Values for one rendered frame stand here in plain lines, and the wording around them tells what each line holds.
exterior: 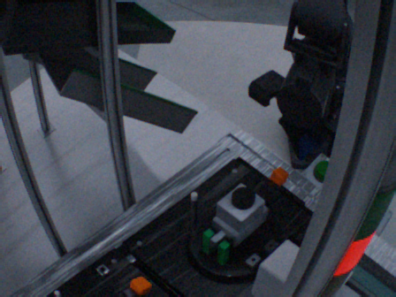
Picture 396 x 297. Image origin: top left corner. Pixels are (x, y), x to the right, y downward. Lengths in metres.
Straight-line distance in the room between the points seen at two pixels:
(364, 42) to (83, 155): 0.88
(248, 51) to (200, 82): 0.17
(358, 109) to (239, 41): 1.10
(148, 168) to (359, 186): 0.78
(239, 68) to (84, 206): 0.50
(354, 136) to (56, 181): 0.83
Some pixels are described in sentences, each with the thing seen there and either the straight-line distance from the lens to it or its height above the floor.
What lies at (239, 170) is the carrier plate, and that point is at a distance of 0.83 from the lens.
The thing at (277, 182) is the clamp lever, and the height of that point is 1.06.
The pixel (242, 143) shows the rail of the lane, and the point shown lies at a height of 0.96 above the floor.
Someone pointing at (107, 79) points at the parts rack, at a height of 1.20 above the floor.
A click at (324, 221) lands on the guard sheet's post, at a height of 1.40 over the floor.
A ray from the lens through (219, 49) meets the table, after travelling 1.25.
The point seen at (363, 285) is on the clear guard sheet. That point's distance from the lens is 0.31.
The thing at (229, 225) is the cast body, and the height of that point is 1.06.
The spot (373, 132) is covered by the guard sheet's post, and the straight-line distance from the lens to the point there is 0.20.
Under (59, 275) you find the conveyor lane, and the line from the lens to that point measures 0.76.
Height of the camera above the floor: 1.61
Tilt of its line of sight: 48 degrees down
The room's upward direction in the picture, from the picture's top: straight up
